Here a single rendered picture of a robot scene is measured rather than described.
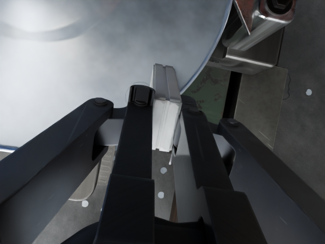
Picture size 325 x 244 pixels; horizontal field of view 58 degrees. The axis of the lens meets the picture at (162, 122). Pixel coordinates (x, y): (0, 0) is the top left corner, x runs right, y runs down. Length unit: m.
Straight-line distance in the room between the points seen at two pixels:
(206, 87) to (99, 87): 0.18
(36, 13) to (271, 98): 0.29
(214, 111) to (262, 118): 0.06
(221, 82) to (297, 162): 0.82
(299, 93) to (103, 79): 0.99
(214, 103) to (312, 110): 0.84
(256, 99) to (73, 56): 0.24
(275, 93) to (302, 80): 0.78
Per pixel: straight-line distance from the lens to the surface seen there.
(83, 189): 0.23
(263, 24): 0.25
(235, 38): 0.29
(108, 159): 0.85
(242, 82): 0.39
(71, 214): 1.07
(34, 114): 0.23
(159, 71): 0.19
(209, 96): 0.37
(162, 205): 1.05
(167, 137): 0.15
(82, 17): 0.23
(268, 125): 0.40
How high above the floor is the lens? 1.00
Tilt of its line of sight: 85 degrees down
